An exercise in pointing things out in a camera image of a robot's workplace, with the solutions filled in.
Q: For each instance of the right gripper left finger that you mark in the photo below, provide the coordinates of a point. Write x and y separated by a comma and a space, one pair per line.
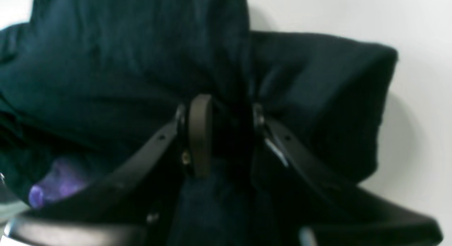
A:
135, 204

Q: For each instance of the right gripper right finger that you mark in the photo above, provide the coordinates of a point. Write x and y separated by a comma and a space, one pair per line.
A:
313, 206

